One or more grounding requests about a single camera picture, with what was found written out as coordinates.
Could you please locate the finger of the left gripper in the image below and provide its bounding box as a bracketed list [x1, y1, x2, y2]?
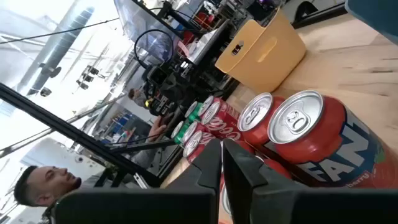
[169, 81, 188, 92]
[169, 91, 188, 101]

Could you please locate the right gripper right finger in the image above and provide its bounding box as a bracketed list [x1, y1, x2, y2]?
[222, 138, 398, 224]

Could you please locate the dark grey desk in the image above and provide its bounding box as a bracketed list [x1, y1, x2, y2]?
[186, 18, 231, 66]

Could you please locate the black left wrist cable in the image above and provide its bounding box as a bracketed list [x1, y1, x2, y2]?
[133, 29, 175, 70]

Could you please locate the person's head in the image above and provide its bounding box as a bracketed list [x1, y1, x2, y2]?
[13, 164, 83, 208]

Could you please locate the silver ventilation duct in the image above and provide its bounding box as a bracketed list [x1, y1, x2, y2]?
[26, 6, 96, 96]

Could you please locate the red Coca-Cola soda can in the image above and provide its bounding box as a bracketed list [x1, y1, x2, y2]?
[197, 95, 215, 118]
[200, 98, 246, 142]
[182, 130, 218, 164]

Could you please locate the green Sprite soda can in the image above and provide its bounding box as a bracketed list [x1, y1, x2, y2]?
[185, 101, 203, 123]
[170, 120, 189, 146]

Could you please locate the black overhead cable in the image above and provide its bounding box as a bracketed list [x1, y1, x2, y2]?
[0, 17, 121, 45]

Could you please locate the person's hand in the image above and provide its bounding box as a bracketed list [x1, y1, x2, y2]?
[147, 112, 175, 143]

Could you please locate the yellow plastic bin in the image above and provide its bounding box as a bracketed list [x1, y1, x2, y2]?
[214, 9, 307, 93]

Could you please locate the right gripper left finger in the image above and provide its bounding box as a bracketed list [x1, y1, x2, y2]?
[54, 138, 223, 224]

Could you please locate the teal plastic bin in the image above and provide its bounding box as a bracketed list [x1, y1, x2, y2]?
[344, 0, 398, 44]

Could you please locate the person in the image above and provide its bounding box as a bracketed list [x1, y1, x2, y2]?
[127, 88, 149, 110]

